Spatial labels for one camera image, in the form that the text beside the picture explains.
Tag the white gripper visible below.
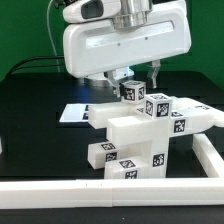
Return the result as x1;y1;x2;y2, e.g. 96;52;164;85
63;0;191;97

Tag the white tagged cube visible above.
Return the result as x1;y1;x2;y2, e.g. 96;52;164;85
121;80;146;104
144;93;173;119

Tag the white tagged cube front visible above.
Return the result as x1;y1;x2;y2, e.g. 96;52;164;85
144;93;173;119

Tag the white chair backrest part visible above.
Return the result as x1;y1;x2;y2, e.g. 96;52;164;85
88;95;224;146

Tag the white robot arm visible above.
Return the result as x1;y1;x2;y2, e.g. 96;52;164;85
63;0;191;88

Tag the flat white tagged plate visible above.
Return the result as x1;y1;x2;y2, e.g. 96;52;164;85
59;103;89;123

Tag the white L-shaped fence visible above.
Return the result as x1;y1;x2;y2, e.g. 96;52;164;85
0;134;224;209

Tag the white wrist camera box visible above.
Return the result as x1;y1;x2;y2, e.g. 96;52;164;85
63;0;121;23

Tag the black cable at base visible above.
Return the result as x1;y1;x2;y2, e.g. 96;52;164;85
5;54;66;81

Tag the grey cable behind robot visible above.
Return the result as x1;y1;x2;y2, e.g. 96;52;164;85
46;0;64;73

